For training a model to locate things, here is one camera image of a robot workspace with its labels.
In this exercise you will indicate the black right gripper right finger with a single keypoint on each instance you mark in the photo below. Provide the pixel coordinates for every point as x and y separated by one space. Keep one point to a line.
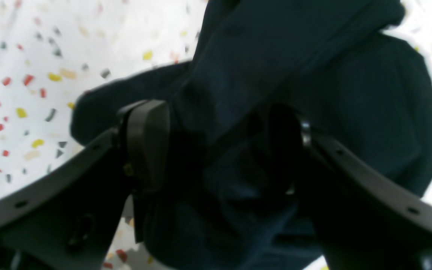
362 220

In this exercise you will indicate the dark navy t-shirt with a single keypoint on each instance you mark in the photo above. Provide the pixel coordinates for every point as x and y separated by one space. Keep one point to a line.
230 200

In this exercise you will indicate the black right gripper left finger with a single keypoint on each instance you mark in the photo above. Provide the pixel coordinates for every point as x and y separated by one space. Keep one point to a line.
67 219

